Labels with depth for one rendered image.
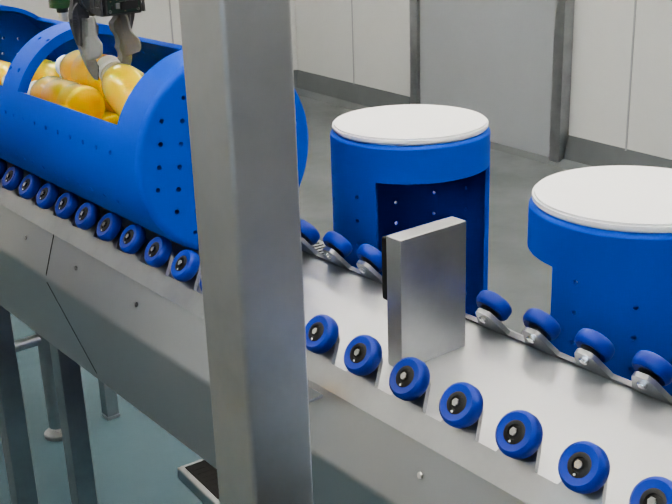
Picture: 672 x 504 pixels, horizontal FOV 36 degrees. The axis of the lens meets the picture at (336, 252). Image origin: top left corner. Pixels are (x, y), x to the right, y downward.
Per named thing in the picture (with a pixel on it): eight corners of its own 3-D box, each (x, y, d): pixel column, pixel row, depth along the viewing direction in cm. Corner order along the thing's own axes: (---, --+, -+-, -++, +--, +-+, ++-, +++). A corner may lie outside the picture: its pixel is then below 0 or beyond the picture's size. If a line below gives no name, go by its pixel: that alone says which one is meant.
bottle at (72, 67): (93, 62, 165) (45, 51, 179) (102, 105, 167) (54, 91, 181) (133, 53, 168) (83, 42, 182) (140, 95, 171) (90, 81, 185)
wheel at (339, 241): (335, 243, 143) (344, 232, 144) (315, 235, 146) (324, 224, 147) (351, 262, 146) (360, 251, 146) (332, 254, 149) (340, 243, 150)
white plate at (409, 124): (299, 125, 184) (300, 132, 184) (427, 147, 166) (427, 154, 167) (395, 98, 203) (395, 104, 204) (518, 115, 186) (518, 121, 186)
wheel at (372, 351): (379, 339, 110) (390, 346, 112) (352, 327, 114) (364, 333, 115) (360, 377, 110) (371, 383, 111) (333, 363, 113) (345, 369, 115)
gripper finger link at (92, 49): (92, 83, 150) (95, 17, 148) (74, 78, 154) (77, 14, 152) (112, 83, 152) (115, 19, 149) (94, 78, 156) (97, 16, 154)
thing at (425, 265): (401, 371, 116) (400, 240, 111) (378, 359, 119) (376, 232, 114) (465, 345, 122) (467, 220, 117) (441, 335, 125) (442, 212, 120)
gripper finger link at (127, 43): (138, 79, 154) (122, 18, 150) (119, 74, 159) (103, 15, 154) (156, 73, 156) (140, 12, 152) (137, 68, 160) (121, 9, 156)
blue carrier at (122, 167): (131, 262, 139) (142, 45, 132) (-80, 147, 204) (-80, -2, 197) (302, 245, 157) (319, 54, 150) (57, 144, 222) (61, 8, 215)
